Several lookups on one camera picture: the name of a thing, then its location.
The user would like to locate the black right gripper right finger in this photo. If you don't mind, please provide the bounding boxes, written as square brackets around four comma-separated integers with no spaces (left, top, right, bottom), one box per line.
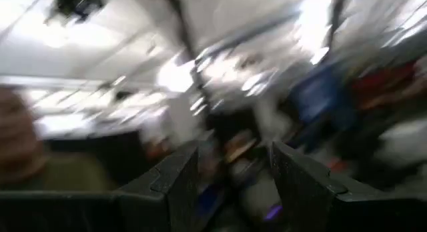
[270,141,427,232]

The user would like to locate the person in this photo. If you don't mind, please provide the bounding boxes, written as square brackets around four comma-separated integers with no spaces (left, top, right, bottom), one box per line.
[0,87,113,193]

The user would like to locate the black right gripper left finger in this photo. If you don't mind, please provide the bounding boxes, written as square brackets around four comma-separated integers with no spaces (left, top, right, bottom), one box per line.
[0,142,201,232]

